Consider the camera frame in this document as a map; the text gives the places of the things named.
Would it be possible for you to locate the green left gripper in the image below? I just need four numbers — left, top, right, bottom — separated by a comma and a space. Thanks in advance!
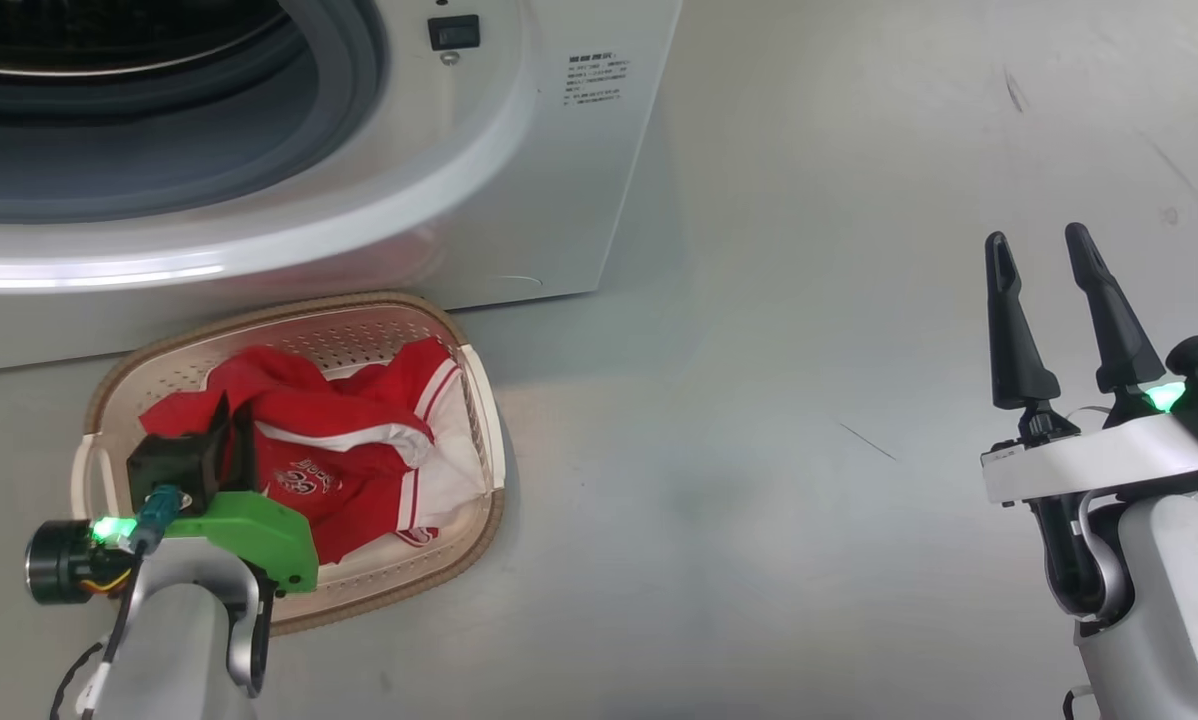
26, 490, 320, 607

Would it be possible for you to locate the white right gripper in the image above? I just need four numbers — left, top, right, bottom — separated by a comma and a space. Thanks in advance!
979, 222, 1198, 508

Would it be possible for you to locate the red and white garment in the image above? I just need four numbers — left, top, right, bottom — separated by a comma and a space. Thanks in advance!
139, 337, 490, 566

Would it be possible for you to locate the cream perforated laundry basket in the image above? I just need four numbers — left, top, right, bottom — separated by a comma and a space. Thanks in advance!
69, 290, 508, 638

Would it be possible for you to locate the white front-loading washing machine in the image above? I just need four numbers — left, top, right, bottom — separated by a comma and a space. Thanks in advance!
0, 0, 683, 377

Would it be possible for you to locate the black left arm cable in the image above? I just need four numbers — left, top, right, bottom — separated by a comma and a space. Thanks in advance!
49, 485, 185, 720

